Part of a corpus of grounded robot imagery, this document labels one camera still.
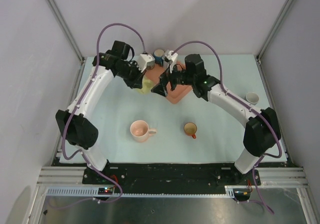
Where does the large peach mug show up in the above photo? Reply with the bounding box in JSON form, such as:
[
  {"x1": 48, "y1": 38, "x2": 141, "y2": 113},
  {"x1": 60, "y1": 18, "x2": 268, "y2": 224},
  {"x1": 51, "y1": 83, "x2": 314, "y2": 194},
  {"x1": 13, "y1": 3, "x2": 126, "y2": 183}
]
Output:
[{"x1": 129, "y1": 120, "x2": 157, "y2": 143}]

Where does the grey slotted cable duct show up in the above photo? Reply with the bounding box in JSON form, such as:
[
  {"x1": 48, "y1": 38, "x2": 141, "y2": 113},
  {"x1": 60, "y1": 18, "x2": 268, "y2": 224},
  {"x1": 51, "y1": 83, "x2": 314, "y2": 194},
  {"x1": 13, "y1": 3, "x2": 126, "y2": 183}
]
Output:
[{"x1": 46, "y1": 187, "x2": 235, "y2": 198}]

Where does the small orange mug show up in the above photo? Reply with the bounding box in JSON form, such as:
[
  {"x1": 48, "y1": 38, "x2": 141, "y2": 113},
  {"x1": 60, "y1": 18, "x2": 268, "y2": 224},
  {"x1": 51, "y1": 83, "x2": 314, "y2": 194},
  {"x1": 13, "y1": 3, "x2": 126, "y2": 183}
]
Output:
[{"x1": 183, "y1": 122, "x2": 198, "y2": 139}]

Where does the aluminium frame rail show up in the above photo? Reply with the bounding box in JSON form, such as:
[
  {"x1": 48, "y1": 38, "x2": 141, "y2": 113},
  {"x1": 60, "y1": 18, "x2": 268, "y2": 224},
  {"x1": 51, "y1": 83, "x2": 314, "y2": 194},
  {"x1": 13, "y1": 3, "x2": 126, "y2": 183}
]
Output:
[{"x1": 37, "y1": 167, "x2": 86, "y2": 187}]

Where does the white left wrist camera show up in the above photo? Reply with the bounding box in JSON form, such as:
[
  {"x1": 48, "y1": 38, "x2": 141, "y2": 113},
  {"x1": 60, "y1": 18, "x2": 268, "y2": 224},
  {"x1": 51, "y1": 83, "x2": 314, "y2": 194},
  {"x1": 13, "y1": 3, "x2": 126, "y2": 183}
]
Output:
[{"x1": 136, "y1": 54, "x2": 155, "y2": 72}]

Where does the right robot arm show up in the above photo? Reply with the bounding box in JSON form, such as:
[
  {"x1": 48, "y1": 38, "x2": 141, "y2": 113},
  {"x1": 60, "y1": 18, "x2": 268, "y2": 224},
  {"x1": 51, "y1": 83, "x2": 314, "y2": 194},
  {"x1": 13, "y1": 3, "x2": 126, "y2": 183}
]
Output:
[{"x1": 151, "y1": 51, "x2": 281, "y2": 185}]

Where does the grey-blue patterned mug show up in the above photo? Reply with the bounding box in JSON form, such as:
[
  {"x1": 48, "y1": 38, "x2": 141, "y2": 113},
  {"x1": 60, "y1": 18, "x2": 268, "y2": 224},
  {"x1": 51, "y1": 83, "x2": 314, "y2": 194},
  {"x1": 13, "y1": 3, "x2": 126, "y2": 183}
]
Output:
[{"x1": 245, "y1": 92, "x2": 260, "y2": 105}]

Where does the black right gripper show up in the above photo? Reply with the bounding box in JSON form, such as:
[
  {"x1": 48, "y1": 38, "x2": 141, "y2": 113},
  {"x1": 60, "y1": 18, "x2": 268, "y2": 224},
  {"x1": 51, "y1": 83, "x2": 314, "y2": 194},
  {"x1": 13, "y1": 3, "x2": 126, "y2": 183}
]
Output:
[{"x1": 151, "y1": 61, "x2": 195, "y2": 97}]

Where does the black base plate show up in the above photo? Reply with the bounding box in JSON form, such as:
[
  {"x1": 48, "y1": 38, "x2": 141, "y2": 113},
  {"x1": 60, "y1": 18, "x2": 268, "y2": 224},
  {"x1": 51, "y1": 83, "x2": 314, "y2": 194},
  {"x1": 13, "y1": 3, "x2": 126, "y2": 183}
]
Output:
[{"x1": 82, "y1": 163, "x2": 262, "y2": 195}]

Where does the yellow faceted mug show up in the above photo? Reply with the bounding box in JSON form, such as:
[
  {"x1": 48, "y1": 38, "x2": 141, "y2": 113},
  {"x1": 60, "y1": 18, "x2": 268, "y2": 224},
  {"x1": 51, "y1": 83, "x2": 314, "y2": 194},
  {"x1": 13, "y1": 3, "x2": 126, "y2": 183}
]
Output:
[{"x1": 135, "y1": 76, "x2": 155, "y2": 94}]

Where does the salmon plastic tray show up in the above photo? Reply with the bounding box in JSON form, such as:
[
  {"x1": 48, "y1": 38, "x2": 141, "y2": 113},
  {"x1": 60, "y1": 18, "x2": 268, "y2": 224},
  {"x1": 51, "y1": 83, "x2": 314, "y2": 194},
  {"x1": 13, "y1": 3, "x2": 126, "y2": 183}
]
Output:
[{"x1": 145, "y1": 64, "x2": 192, "y2": 104}]

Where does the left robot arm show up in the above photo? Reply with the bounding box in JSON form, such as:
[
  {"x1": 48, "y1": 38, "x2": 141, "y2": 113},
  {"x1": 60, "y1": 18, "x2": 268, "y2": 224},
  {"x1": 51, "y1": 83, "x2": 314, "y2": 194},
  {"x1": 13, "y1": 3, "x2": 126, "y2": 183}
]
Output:
[{"x1": 55, "y1": 41, "x2": 154, "y2": 184}]

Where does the dark blue mug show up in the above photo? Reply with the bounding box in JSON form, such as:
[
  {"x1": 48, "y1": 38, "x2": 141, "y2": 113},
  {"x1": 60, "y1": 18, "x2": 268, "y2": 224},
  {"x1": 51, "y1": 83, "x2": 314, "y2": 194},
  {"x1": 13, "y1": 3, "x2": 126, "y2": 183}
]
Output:
[{"x1": 153, "y1": 49, "x2": 165, "y2": 66}]

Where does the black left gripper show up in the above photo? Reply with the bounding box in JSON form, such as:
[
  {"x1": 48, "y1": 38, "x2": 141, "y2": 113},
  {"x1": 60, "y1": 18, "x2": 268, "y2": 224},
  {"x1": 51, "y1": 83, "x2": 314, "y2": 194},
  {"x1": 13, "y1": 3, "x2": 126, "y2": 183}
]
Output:
[{"x1": 116, "y1": 60, "x2": 146, "y2": 89}]

